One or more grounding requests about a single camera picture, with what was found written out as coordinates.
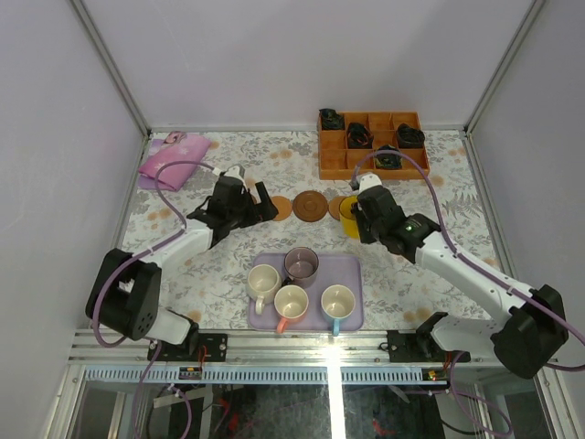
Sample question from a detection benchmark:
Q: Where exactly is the yellow mug black rim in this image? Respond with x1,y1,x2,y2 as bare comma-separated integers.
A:
339,196,359,240

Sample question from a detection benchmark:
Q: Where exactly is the light wooden coaster front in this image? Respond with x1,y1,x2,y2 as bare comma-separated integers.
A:
328,196,346,221

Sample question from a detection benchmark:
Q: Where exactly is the light wooden coaster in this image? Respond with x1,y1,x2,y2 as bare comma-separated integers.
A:
271,196,293,222
328,196,346,221

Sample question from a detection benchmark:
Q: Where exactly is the dark grooved wooden coaster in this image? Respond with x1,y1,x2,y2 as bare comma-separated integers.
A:
292,190,328,222

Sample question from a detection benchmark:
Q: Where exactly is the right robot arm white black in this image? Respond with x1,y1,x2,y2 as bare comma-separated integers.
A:
351,174,569,380

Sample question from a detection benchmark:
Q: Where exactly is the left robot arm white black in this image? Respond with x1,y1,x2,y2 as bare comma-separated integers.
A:
85,175,278,361

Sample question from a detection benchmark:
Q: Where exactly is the rolled dark sock front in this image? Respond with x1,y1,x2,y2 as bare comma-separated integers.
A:
374,144,402,170

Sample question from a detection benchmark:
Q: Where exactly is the rolled dark sock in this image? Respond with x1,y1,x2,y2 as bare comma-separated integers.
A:
374,144,402,170
396,123,425,149
319,108,346,131
346,122,374,149

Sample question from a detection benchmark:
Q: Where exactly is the lavender serving tray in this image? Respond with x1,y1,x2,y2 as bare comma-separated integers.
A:
248,252,364,333

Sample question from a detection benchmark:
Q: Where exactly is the pink folded cloth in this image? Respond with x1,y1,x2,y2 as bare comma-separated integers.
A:
138,132,212,192

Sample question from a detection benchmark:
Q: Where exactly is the rolled dark sock middle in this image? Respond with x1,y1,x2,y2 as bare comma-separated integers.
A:
346,122,374,149

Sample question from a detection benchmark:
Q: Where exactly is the cream white mug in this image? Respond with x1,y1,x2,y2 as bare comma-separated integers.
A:
246,264,282,315

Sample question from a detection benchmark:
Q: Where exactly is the rolled dark sock right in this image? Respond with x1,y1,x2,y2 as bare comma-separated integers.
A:
396,123,425,149

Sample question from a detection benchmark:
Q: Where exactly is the purple glass mug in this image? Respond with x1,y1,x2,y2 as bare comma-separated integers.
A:
282,247,319,289

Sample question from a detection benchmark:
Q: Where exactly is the rolled dark sock far left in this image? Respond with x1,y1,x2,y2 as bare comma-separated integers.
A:
319,108,346,131

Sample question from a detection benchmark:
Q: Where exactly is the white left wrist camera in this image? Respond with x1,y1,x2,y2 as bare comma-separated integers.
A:
220,164,249,189

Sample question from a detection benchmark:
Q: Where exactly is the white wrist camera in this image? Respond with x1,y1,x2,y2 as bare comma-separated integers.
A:
220,164,249,189
350,173,382,194

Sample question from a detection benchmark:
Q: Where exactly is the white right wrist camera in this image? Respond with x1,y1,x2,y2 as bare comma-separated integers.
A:
350,173,382,194

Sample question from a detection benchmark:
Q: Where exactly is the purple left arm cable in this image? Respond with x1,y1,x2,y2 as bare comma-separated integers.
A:
90,160,225,439

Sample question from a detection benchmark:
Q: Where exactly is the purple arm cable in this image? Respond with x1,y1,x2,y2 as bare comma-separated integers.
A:
90,160,225,439
350,148,585,438

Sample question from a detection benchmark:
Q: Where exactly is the cream mug blue handle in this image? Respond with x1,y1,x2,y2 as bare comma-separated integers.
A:
321,284,356,337

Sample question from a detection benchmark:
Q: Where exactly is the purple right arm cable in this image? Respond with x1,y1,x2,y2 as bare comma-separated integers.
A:
350,148,585,438

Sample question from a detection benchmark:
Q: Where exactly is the cream mug pink handle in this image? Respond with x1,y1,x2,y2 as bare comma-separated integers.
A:
273,284,309,334

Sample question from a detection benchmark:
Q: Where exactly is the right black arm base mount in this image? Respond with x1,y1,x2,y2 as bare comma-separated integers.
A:
378,312,473,363

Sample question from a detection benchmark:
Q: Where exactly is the aluminium front rail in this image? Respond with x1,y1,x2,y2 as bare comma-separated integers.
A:
68,327,561,367

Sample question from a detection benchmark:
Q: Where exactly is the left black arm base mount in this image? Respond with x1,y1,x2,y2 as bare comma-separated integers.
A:
156,332,229,364

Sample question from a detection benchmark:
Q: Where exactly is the blue slotted cable duct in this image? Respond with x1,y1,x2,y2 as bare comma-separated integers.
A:
85,366,424,385

